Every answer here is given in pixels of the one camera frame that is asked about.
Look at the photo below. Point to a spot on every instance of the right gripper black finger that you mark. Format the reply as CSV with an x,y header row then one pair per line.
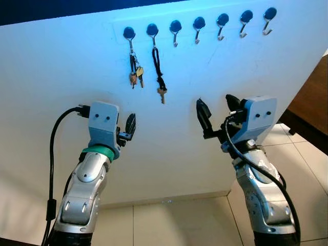
x,y
232,102
204,117

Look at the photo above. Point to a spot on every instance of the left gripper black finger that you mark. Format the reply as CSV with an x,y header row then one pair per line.
x,y
131,124

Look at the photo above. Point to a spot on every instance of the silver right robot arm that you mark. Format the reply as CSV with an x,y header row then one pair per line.
x,y
269,200

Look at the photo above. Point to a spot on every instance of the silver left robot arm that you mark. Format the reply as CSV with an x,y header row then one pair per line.
x,y
82,197

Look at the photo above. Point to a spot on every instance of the bunch of brass keys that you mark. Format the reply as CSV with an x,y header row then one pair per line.
x,y
134,77

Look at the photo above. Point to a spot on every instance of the black round metal hook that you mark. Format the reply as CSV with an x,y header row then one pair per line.
x,y
270,13
176,25
199,22
129,33
222,19
152,29
246,16

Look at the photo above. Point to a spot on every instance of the white hook mounting strip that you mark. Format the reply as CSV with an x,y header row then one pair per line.
x,y
187,20

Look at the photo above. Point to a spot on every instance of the dark brown wooden table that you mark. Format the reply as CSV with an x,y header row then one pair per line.
x,y
315,102

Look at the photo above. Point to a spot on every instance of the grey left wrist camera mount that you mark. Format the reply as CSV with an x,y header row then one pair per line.
x,y
102,123

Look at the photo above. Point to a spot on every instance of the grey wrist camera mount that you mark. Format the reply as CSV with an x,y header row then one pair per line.
x,y
102,123
259,115

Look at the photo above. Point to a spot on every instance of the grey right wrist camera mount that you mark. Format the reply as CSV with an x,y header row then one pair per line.
x,y
259,115

